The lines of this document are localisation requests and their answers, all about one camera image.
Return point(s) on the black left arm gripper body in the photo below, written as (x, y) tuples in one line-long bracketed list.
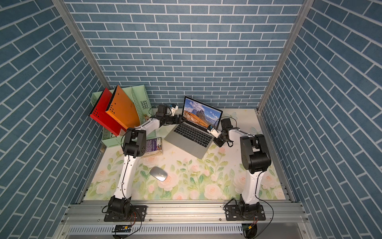
[(170, 120)]

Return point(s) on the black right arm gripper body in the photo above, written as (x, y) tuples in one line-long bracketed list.
[(220, 141)]

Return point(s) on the silver laptop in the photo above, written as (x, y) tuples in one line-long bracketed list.
[(191, 135)]

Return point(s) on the silver wireless mouse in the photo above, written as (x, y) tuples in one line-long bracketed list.
[(159, 173)]

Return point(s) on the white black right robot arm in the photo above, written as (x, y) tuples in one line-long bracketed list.
[(255, 158)]

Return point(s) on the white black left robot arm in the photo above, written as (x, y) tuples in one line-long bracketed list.
[(133, 147)]

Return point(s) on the purple book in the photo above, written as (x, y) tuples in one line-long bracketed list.
[(154, 146)]

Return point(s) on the mint green file organizer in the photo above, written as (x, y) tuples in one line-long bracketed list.
[(143, 106)]

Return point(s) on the orange file folder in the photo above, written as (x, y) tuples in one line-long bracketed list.
[(122, 109)]

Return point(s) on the floral desk mat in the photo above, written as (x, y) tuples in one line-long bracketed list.
[(219, 175)]

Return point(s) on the red file folder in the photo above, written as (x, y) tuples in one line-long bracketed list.
[(98, 113)]

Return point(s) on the small black controller board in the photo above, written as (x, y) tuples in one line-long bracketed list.
[(124, 229)]

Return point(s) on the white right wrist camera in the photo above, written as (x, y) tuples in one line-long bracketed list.
[(213, 131)]

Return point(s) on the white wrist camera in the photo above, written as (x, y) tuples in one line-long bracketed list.
[(172, 109), (213, 131)]

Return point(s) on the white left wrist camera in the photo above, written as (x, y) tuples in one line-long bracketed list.
[(172, 109)]

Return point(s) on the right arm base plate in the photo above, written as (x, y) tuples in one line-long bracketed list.
[(236, 211)]

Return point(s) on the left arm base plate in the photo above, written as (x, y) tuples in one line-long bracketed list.
[(121, 210)]

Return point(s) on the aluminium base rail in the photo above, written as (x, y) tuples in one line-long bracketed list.
[(185, 219)]

